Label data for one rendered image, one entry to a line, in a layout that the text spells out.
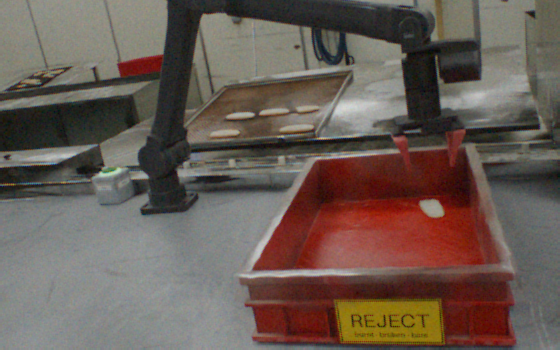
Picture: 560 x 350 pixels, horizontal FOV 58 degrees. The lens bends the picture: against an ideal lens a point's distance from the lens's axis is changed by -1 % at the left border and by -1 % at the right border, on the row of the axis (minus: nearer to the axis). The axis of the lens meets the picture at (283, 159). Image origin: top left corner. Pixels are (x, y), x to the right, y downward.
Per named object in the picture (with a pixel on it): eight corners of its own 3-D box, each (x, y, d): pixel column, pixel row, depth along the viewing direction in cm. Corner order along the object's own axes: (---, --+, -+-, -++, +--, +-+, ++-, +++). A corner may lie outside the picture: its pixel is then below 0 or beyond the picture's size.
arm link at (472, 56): (408, 14, 88) (397, 19, 81) (477, 3, 83) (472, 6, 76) (416, 82, 92) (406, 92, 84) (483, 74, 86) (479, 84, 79)
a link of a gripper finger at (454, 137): (420, 164, 95) (415, 116, 92) (459, 158, 94) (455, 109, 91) (427, 176, 88) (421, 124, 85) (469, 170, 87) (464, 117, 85)
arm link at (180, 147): (164, 175, 123) (149, 183, 119) (154, 135, 120) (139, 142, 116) (194, 175, 119) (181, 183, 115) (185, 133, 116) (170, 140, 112)
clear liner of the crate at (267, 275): (241, 347, 64) (225, 279, 61) (313, 198, 109) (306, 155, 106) (529, 352, 55) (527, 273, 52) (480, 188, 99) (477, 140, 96)
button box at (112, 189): (99, 217, 133) (88, 177, 129) (118, 205, 140) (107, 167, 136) (124, 217, 129) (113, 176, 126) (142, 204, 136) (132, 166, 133)
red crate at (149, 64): (119, 77, 482) (115, 63, 478) (139, 71, 514) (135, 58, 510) (165, 70, 466) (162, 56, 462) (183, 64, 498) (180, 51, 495)
